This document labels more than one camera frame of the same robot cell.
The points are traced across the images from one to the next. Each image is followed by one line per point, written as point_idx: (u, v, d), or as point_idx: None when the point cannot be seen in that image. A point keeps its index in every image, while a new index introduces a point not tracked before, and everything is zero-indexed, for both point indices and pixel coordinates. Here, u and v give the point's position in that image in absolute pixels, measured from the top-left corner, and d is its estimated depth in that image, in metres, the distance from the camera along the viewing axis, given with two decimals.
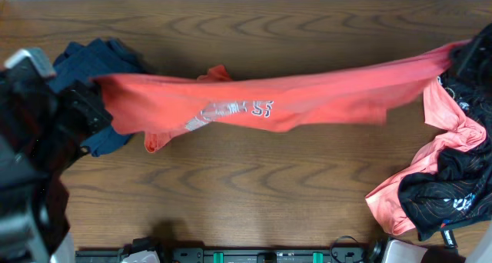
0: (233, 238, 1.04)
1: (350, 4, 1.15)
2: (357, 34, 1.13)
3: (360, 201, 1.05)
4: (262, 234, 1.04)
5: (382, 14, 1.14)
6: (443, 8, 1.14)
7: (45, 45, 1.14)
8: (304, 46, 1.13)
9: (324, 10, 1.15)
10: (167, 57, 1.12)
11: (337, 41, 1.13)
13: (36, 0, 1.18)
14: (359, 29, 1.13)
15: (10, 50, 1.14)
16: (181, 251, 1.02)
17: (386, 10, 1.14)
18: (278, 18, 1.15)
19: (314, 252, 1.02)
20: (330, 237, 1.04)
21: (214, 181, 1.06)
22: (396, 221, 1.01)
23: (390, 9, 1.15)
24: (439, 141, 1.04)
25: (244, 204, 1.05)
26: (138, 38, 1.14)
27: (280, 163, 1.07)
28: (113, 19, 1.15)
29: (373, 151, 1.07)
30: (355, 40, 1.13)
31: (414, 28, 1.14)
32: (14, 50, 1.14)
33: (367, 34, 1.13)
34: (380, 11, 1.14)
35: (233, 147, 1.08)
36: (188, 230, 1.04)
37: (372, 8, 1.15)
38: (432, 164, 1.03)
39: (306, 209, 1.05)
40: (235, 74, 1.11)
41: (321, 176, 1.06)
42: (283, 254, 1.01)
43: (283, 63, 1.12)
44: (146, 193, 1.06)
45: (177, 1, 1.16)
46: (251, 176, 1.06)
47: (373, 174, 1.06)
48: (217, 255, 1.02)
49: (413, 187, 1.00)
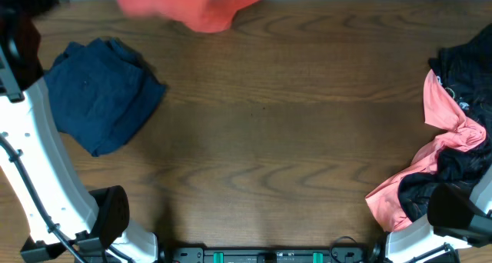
0: (233, 238, 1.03)
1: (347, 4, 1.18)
2: (354, 35, 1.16)
3: (360, 202, 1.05)
4: (262, 234, 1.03)
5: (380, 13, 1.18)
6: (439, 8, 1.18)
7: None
8: (304, 45, 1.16)
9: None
10: (169, 57, 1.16)
11: (333, 41, 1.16)
13: None
14: (356, 29, 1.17)
15: None
16: (181, 252, 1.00)
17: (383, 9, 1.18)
18: (278, 18, 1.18)
19: (314, 252, 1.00)
20: (330, 237, 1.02)
21: (214, 181, 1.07)
22: (396, 221, 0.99)
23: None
24: (439, 141, 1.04)
25: (244, 204, 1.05)
26: (138, 38, 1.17)
27: (280, 164, 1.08)
28: (112, 18, 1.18)
29: (372, 151, 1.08)
30: (350, 41, 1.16)
31: (412, 27, 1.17)
32: None
33: (364, 34, 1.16)
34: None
35: (232, 148, 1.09)
36: (189, 230, 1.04)
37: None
38: (432, 164, 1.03)
39: (305, 209, 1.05)
40: (235, 73, 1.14)
41: (321, 176, 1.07)
42: (283, 254, 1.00)
43: (283, 63, 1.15)
44: (146, 193, 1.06)
45: None
46: (251, 176, 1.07)
47: (373, 174, 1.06)
48: (217, 255, 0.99)
49: (413, 188, 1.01)
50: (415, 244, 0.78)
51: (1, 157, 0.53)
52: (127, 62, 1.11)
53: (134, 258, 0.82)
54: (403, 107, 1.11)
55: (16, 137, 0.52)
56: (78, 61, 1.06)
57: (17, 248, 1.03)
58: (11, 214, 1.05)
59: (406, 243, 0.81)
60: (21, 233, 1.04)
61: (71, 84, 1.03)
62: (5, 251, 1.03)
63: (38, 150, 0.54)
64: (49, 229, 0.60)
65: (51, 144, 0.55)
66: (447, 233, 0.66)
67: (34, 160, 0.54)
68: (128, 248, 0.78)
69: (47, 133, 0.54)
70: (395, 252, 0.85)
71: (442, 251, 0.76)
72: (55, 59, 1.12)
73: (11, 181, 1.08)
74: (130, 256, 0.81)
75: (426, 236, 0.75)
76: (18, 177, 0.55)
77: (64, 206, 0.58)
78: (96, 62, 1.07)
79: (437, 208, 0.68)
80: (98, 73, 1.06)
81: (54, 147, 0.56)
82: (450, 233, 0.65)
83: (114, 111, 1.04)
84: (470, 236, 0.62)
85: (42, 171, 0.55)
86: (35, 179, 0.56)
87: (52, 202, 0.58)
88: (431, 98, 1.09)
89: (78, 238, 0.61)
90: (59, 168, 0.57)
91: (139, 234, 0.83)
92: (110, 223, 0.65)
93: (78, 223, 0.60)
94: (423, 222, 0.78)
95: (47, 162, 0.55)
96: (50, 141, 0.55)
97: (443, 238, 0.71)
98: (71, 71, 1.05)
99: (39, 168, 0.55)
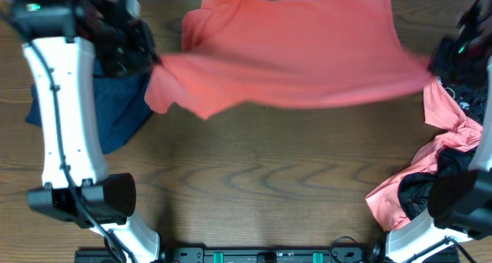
0: (233, 238, 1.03)
1: None
2: None
3: (360, 201, 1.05)
4: (262, 234, 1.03)
5: None
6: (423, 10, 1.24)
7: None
8: None
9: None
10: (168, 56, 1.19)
11: None
13: None
14: None
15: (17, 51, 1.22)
16: (181, 252, 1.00)
17: None
18: None
19: (314, 252, 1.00)
20: (330, 237, 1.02)
21: (214, 181, 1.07)
22: (396, 221, 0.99)
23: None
24: (439, 141, 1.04)
25: (244, 204, 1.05)
26: None
27: (280, 163, 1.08)
28: None
29: (372, 150, 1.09)
30: None
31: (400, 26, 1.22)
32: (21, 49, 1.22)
33: None
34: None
35: (232, 147, 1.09)
36: (188, 230, 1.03)
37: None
38: (432, 163, 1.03)
39: (305, 209, 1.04)
40: None
41: (321, 176, 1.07)
42: (283, 254, 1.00)
43: None
44: (147, 193, 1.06)
45: (179, 1, 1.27)
46: (251, 176, 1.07)
47: (373, 174, 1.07)
48: (217, 255, 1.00)
49: (413, 187, 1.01)
50: (414, 241, 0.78)
51: (42, 86, 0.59)
52: None
53: (134, 252, 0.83)
54: (403, 107, 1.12)
55: (59, 68, 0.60)
56: None
57: (17, 247, 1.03)
58: (11, 214, 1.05)
59: (406, 240, 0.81)
60: (21, 232, 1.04)
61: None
62: (5, 251, 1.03)
63: (75, 83, 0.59)
64: (60, 168, 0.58)
65: (87, 89, 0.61)
66: (450, 224, 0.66)
67: (70, 91, 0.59)
68: (130, 238, 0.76)
69: (86, 78, 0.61)
70: (395, 250, 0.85)
71: (443, 245, 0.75)
72: None
73: (12, 181, 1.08)
74: (131, 250, 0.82)
75: (425, 231, 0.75)
76: (50, 109, 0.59)
77: (81, 145, 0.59)
78: None
79: (435, 199, 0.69)
80: None
81: (87, 90, 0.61)
82: (451, 224, 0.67)
83: (113, 111, 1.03)
84: (470, 228, 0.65)
85: (74, 108, 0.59)
86: (64, 113, 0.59)
87: (71, 141, 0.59)
88: (431, 98, 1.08)
89: (85, 183, 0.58)
90: (88, 114, 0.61)
91: (141, 225, 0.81)
92: (114, 191, 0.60)
93: (89, 168, 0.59)
94: (423, 218, 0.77)
95: (81, 98, 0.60)
96: (87, 84, 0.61)
97: (443, 231, 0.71)
98: None
99: (71, 102, 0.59)
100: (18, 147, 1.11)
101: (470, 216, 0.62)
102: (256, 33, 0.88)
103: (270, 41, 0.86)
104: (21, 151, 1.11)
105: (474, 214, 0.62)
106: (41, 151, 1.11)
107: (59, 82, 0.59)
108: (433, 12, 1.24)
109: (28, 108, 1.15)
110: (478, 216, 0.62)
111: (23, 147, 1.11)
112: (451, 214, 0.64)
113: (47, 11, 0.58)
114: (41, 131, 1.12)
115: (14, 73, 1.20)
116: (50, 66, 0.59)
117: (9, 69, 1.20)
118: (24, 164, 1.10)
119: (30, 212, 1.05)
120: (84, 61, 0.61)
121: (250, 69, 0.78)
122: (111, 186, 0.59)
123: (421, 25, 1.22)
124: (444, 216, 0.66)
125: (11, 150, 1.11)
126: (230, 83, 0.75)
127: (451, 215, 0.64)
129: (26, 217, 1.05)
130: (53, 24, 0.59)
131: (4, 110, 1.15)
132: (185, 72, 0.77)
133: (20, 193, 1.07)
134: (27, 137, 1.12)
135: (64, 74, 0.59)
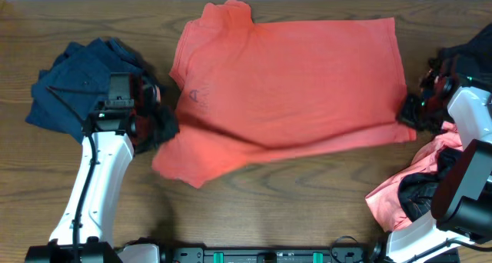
0: (232, 238, 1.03)
1: (337, 5, 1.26)
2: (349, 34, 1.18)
3: (360, 201, 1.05)
4: (262, 234, 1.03)
5: (367, 12, 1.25)
6: (423, 9, 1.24)
7: (51, 48, 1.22)
8: (301, 42, 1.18)
9: (310, 9, 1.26)
10: (169, 57, 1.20)
11: (329, 38, 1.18)
13: (38, 1, 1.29)
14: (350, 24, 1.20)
15: (17, 51, 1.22)
16: (181, 251, 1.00)
17: (370, 9, 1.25)
18: (278, 18, 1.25)
19: (314, 252, 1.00)
20: (330, 237, 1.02)
21: (214, 181, 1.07)
22: (396, 221, 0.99)
23: (373, 9, 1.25)
24: (439, 141, 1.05)
25: (244, 204, 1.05)
26: (138, 39, 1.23)
27: (280, 164, 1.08)
28: (113, 19, 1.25)
29: (373, 151, 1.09)
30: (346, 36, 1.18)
31: (400, 25, 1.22)
32: (21, 50, 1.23)
33: (357, 28, 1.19)
34: (364, 14, 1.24)
35: None
36: (188, 231, 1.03)
37: (357, 11, 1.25)
38: (432, 164, 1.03)
39: (306, 209, 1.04)
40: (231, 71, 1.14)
41: (321, 176, 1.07)
42: (283, 254, 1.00)
43: (281, 61, 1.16)
44: (147, 194, 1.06)
45: (178, 1, 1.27)
46: (251, 176, 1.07)
47: (373, 174, 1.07)
48: (217, 255, 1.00)
49: (413, 188, 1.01)
50: (418, 241, 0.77)
51: (85, 163, 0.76)
52: (127, 62, 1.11)
53: None
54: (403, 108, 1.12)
55: (103, 150, 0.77)
56: (78, 61, 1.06)
57: (16, 248, 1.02)
58: (11, 214, 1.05)
59: (407, 241, 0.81)
60: (21, 232, 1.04)
61: (72, 84, 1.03)
62: (4, 251, 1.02)
63: (112, 164, 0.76)
64: (71, 227, 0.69)
65: (114, 175, 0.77)
66: (457, 226, 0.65)
67: (106, 168, 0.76)
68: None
69: (115, 168, 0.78)
70: (396, 250, 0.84)
71: (444, 248, 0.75)
72: (55, 60, 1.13)
73: (12, 181, 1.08)
74: None
75: (428, 231, 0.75)
76: (82, 182, 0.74)
77: (98, 209, 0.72)
78: (96, 62, 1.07)
79: (439, 201, 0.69)
80: (97, 72, 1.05)
81: (118, 174, 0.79)
82: (456, 227, 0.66)
83: None
84: (473, 231, 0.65)
85: (101, 185, 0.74)
86: (90, 188, 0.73)
87: (90, 204, 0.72)
88: None
89: (89, 244, 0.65)
90: (111, 192, 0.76)
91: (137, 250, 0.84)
92: None
93: (94, 230, 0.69)
94: (426, 218, 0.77)
95: (111, 176, 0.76)
96: (118, 170, 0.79)
97: (444, 234, 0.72)
98: (71, 71, 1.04)
99: (102, 177, 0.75)
100: (18, 146, 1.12)
101: (476, 214, 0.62)
102: (257, 62, 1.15)
103: (265, 71, 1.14)
104: (21, 151, 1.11)
105: (480, 214, 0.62)
106: (41, 151, 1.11)
107: (99, 159, 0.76)
108: (433, 12, 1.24)
109: (28, 108, 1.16)
110: (480, 217, 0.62)
111: (23, 147, 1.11)
112: (461, 195, 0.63)
113: (106, 124, 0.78)
114: (41, 132, 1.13)
115: (14, 72, 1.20)
116: (98, 148, 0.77)
117: (8, 70, 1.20)
118: (25, 163, 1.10)
119: (30, 212, 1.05)
120: (123, 154, 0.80)
121: (250, 104, 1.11)
122: (111, 255, 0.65)
123: (421, 25, 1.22)
124: (452, 208, 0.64)
125: (11, 151, 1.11)
126: (233, 147, 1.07)
127: (462, 197, 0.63)
129: (26, 218, 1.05)
130: (109, 129, 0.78)
131: (3, 110, 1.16)
132: (196, 143, 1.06)
133: (20, 193, 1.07)
134: (26, 138, 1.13)
135: (104, 154, 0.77)
